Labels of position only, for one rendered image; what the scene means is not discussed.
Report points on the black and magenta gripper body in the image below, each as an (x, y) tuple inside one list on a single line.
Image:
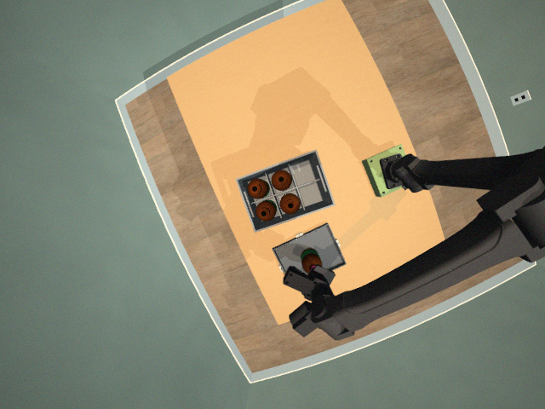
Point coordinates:
[(328, 274)]

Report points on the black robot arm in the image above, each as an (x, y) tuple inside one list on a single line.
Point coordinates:
[(489, 239)]

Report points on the dark grey crate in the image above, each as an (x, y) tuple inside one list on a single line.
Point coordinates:
[(314, 195)]

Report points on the brown glass bottle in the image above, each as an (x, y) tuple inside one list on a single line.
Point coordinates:
[(290, 203), (281, 182), (266, 210), (254, 188)]

